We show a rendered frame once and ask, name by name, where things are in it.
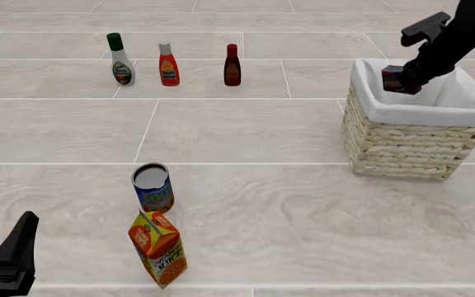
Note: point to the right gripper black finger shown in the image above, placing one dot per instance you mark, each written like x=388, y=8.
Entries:
x=411, y=81

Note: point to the woven pale wicker basket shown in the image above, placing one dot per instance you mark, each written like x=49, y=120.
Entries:
x=402, y=148

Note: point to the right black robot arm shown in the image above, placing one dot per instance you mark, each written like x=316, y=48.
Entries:
x=470, y=29

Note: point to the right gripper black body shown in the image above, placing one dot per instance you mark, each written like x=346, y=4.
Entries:
x=433, y=66

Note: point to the white salad dressing bottle green cap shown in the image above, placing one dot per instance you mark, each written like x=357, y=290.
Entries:
x=121, y=63

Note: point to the chocolate pudding box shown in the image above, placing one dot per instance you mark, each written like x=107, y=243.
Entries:
x=391, y=80

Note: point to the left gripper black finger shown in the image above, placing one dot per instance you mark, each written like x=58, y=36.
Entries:
x=17, y=247

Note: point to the blue alphabet soup can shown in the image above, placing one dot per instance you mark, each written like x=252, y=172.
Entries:
x=155, y=193

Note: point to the white cloth basket liner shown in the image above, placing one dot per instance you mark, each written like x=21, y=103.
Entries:
x=427, y=113

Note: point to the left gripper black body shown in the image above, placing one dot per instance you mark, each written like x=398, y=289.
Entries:
x=2, y=284

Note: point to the dark red sauce bottle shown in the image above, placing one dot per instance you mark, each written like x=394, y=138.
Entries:
x=232, y=69

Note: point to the orange-red sauce bottle grey cap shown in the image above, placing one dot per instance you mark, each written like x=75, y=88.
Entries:
x=169, y=69

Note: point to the orange juice carton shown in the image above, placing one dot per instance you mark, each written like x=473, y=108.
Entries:
x=161, y=253

